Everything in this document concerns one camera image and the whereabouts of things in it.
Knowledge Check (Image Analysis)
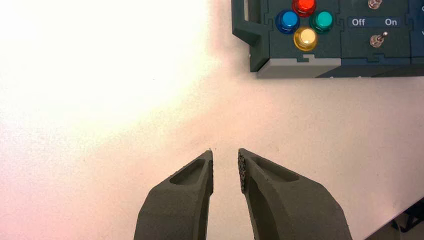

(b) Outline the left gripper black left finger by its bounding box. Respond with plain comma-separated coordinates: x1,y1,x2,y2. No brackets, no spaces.
133,150,215,240

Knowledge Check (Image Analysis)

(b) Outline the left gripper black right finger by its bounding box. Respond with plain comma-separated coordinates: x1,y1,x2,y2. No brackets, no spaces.
237,148,354,240

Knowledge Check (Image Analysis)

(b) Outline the blue grey control box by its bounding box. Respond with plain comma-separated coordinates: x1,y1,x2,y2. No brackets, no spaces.
231,0,424,79

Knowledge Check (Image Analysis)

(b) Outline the yellow push button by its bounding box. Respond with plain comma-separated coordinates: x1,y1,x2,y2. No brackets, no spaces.
293,26,319,52

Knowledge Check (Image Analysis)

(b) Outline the blue push button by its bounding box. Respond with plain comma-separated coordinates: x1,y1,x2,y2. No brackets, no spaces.
275,9,301,35

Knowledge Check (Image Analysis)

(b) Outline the green push button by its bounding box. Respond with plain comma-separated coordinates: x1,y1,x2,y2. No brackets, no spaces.
309,10,334,35

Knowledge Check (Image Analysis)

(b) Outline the red push button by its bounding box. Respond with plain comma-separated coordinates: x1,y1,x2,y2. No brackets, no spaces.
292,0,317,18

